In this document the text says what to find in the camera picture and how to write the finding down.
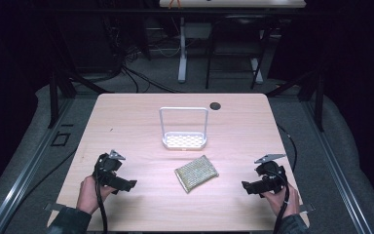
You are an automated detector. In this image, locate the metal table bracket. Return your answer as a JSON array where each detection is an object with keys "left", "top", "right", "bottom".
[
  {"left": 299, "top": 203, "right": 317, "bottom": 215},
  {"left": 43, "top": 202, "right": 68, "bottom": 213}
]

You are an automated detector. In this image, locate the bundle of black floor cables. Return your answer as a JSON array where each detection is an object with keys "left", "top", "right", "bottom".
[{"left": 118, "top": 42, "right": 186, "bottom": 95}]

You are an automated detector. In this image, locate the dark computer cabinet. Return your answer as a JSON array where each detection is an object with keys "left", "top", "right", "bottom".
[{"left": 67, "top": 13, "right": 120, "bottom": 74}]

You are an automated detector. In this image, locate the thin black floor cable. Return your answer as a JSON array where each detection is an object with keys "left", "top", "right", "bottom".
[{"left": 11, "top": 146, "right": 80, "bottom": 214}]

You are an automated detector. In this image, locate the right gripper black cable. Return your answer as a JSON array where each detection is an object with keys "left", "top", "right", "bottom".
[{"left": 272, "top": 172, "right": 290, "bottom": 234}]

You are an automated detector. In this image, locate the person's left hand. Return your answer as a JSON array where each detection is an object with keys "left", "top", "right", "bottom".
[{"left": 76, "top": 175, "right": 118, "bottom": 215}]

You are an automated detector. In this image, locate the aluminium floor rail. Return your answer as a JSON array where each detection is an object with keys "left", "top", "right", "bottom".
[
  {"left": 301, "top": 100, "right": 374, "bottom": 234},
  {"left": 0, "top": 97, "right": 76, "bottom": 234}
]

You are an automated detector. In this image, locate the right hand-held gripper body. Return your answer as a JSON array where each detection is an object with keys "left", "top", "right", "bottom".
[{"left": 253, "top": 153, "right": 288, "bottom": 195}]

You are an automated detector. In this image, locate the white sponge holder rack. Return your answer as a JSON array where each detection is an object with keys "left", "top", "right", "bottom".
[{"left": 158, "top": 106, "right": 209, "bottom": 151}]

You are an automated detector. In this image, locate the person's right hand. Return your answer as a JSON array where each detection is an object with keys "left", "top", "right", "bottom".
[{"left": 260, "top": 182, "right": 302, "bottom": 218}]

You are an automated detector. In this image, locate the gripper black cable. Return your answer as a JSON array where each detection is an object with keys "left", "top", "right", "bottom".
[
  {"left": 94, "top": 176, "right": 109, "bottom": 234},
  {"left": 272, "top": 172, "right": 290, "bottom": 234}
]

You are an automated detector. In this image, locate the black metal frame stand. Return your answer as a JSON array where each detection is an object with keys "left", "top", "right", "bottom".
[
  {"left": 265, "top": 67, "right": 326, "bottom": 133},
  {"left": 46, "top": 69, "right": 115, "bottom": 130}
]

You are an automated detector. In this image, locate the yellow-green scouring sponge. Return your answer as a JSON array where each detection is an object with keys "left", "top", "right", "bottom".
[{"left": 173, "top": 154, "right": 220, "bottom": 195}]

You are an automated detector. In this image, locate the white background desk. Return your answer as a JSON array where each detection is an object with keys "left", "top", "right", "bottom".
[{"left": 158, "top": 0, "right": 307, "bottom": 84}]

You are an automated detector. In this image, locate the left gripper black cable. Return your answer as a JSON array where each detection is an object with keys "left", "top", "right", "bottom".
[{"left": 94, "top": 176, "right": 109, "bottom": 234}]

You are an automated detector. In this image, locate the black chair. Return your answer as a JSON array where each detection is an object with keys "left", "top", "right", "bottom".
[{"left": 205, "top": 13, "right": 271, "bottom": 91}]

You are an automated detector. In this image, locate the black cable beside table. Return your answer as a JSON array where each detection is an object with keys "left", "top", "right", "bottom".
[{"left": 276, "top": 124, "right": 298, "bottom": 174}]

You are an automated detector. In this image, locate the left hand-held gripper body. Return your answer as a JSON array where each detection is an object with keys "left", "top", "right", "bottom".
[{"left": 92, "top": 149, "right": 127, "bottom": 187}]

